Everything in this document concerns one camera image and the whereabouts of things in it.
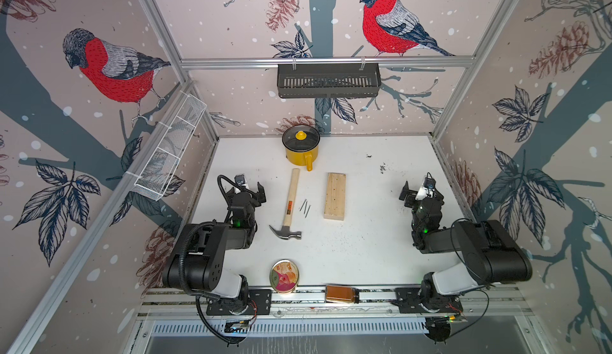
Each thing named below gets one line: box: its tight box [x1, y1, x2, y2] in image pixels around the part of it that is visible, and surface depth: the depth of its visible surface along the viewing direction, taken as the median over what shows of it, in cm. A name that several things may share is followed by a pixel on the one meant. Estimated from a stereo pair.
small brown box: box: [325, 284, 360, 304], surface depth 74 cm
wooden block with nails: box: [323, 172, 347, 221], surface depth 97 cm
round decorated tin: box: [269, 258, 300, 295], surface depth 77 cm
